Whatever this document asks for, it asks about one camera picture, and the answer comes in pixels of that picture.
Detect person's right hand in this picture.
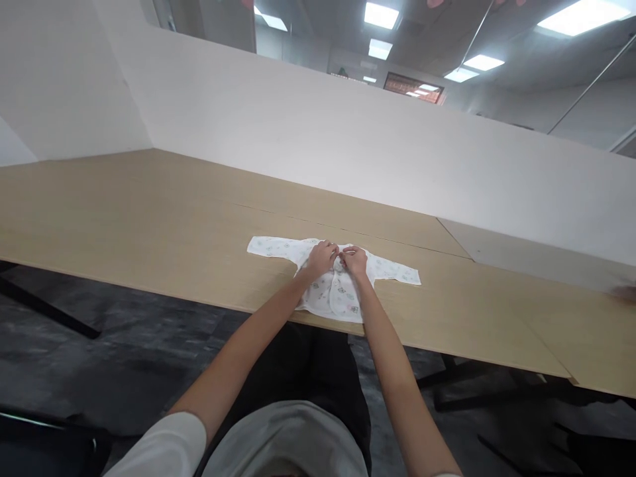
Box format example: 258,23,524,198
339,244,370,278

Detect person's left hand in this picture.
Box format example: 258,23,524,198
307,240,341,273

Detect white printed baby shirt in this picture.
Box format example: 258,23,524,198
246,235,422,325

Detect person's legs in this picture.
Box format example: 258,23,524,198
198,325,372,477

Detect glass partition window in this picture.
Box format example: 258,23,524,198
144,0,636,160

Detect person's body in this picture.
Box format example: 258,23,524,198
101,400,366,477

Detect black table leg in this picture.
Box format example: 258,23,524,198
0,260,103,341

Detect black chair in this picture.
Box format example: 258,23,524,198
0,406,114,477

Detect black table frame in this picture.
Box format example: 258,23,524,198
347,333,636,477

